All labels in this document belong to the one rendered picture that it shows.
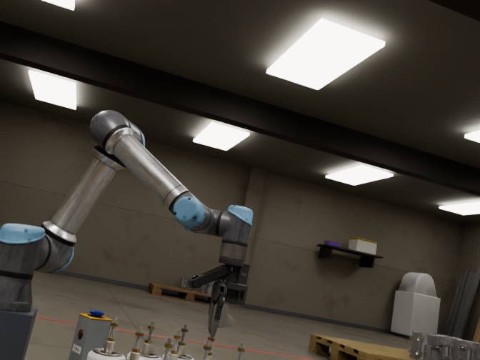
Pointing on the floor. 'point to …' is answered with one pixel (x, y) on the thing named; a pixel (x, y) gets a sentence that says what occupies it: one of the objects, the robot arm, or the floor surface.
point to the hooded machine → (415, 306)
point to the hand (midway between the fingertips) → (210, 331)
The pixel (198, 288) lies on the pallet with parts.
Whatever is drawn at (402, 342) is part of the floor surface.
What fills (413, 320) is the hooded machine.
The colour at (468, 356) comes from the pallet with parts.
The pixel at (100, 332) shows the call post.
